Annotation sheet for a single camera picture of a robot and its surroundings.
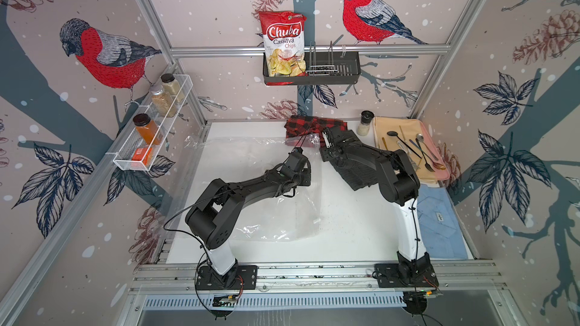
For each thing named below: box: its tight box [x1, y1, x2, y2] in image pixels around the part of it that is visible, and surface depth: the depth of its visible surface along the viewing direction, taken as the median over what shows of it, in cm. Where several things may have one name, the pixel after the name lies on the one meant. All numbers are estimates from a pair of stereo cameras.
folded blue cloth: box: [416, 184, 469, 260], surface depth 85 cm
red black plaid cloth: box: [284, 115, 349, 148], surface depth 116 cm
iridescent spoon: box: [419, 148, 447, 171], surface depth 103 cm
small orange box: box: [131, 147, 153, 166], surface depth 68 cm
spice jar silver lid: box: [149, 83, 178, 118], surface depth 77 cm
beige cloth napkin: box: [373, 116, 446, 184], surface depth 113 cm
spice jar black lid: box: [160, 73, 186, 103], surface depth 82 cm
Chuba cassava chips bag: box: [258, 10, 309, 86], surface depth 84 cm
